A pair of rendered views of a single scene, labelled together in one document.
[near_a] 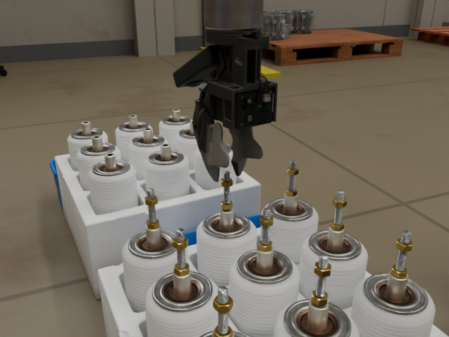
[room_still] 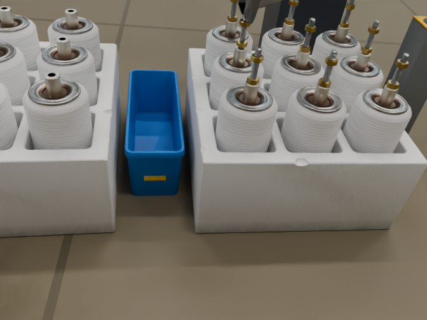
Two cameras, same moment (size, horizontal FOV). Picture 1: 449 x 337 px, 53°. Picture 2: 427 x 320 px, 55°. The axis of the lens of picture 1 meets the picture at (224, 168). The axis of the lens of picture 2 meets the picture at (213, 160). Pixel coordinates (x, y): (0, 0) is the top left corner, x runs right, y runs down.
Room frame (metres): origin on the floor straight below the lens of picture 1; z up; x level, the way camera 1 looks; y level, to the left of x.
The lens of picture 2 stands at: (0.45, 0.67, 0.61)
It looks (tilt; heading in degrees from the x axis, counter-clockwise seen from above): 41 degrees down; 285
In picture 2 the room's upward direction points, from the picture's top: 7 degrees clockwise
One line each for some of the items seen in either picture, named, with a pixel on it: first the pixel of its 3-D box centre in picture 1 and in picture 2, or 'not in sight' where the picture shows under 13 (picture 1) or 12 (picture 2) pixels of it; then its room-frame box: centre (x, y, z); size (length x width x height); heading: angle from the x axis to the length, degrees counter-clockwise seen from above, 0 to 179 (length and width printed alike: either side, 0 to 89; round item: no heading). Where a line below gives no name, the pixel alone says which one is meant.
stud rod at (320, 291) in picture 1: (321, 284); (369, 40); (0.39, -0.11, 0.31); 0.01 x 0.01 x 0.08
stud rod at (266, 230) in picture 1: (266, 234); (307, 39); (0.50, -0.05, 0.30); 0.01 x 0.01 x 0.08
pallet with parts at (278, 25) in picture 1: (318, 33); not in sight; (3.77, -0.77, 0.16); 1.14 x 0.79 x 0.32; 110
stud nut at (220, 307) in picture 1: (222, 303); (401, 63); (0.34, 0.00, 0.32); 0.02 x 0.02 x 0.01; 35
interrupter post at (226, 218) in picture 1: (226, 218); (239, 56); (0.61, 0.00, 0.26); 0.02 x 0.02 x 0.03
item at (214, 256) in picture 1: (226, 273); (232, 103); (0.61, 0.00, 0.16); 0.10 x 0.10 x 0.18
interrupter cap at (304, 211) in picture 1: (290, 209); (230, 33); (0.66, -0.11, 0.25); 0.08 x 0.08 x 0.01
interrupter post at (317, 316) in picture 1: (317, 313); (361, 61); (0.39, -0.11, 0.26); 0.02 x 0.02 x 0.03
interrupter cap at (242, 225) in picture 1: (226, 225); (238, 62); (0.61, 0.00, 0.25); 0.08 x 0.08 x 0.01
